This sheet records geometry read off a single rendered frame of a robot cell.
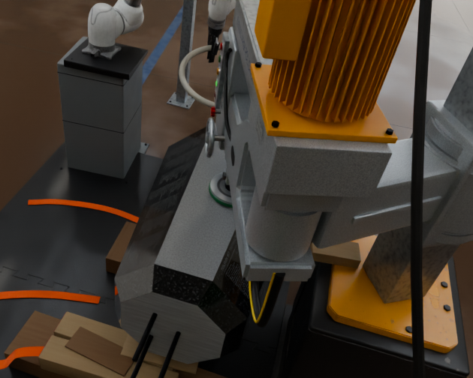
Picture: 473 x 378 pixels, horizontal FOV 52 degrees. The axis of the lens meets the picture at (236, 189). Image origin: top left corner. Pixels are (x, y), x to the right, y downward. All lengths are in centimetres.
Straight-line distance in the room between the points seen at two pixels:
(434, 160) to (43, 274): 212
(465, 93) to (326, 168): 66
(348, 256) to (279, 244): 78
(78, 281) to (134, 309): 91
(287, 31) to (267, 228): 54
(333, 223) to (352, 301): 68
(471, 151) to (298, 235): 55
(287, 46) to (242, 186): 66
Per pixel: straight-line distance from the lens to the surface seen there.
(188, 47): 399
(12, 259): 298
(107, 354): 229
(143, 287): 186
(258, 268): 134
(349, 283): 200
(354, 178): 106
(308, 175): 102
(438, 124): 157
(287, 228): 124
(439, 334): 202
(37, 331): 252
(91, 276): 283
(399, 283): 191
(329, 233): 135
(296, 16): 92
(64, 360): 231
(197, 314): 184
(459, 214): 162
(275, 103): 106
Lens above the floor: 224
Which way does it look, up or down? 41 degrees down
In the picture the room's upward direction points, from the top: 11 degrees clockwise
